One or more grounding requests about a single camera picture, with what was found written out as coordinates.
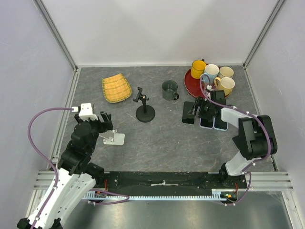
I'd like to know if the purple cable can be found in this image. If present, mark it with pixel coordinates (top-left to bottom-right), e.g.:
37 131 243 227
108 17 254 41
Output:
28 107 74 229
199 73 274 165

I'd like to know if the white phone stand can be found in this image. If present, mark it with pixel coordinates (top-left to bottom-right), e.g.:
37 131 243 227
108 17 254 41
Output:
99 129 125 146

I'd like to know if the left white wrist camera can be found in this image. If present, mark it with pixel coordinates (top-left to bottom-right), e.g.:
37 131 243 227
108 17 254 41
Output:
72 103 98 121

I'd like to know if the black round phone stand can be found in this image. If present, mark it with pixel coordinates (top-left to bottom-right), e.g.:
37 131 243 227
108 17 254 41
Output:
133 87 155 123

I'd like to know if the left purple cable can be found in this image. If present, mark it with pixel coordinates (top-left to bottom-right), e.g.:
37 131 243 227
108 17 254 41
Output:
28 107 74 229

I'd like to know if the red round tray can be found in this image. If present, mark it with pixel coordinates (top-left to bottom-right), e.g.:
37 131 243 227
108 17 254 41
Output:
183 63 233 100

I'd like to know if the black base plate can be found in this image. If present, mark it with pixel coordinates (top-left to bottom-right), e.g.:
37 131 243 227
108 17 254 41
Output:
95 171 247 197

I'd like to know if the dark green mug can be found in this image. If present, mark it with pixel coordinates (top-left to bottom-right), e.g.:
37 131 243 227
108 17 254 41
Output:
162 80 179 101

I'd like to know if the cream mug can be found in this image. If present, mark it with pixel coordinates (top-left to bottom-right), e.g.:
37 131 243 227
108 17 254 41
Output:
218 66 234 78

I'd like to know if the light blue case phone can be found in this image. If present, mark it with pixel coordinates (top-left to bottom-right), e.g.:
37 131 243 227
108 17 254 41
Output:
213 117 228 131

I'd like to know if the pale yellow mug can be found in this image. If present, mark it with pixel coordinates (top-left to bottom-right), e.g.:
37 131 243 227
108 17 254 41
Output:
214 77 235 97

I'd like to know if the white light blue mug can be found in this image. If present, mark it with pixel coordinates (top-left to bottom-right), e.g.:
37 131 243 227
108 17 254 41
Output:
201 64 220 83

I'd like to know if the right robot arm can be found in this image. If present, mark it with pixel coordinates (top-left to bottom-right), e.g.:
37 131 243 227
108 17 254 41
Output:
182 90 277 188

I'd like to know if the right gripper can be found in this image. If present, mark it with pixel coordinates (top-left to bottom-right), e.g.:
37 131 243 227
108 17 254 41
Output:
188 95 215 120

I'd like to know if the yellow woven basket tray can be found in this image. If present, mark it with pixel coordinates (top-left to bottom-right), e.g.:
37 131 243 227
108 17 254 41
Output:
102 73 132 103

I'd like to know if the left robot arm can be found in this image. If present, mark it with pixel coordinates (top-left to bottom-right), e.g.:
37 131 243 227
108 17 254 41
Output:
17 112 113 229

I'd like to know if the light blue cable duct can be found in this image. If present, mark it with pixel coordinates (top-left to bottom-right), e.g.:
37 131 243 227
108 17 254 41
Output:
82 191 226 201

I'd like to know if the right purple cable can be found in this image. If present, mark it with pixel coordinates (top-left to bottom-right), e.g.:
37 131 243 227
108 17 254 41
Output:
199 73 274 165

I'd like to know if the purple case phone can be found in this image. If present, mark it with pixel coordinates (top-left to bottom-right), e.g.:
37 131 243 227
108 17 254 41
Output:
199 117 214 129

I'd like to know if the clear case phone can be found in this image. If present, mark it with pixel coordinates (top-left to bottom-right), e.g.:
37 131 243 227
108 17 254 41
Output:
182 101 195 125

